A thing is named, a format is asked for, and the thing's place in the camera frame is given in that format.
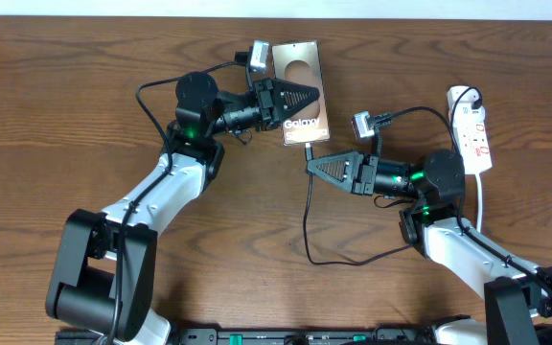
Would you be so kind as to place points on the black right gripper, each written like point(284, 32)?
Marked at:
point(363, 166)

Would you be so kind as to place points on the white USB charger plug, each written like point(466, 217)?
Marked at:
point(468, 113)

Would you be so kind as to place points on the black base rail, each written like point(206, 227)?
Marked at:
point(305, 337)

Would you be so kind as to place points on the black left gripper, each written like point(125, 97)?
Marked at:
point(277, 96)

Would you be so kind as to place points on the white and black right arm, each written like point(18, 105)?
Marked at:
point(517, 293)

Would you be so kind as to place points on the white power strip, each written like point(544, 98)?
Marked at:
point(471, 139)

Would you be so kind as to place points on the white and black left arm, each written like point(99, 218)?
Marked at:
point(104, 271)

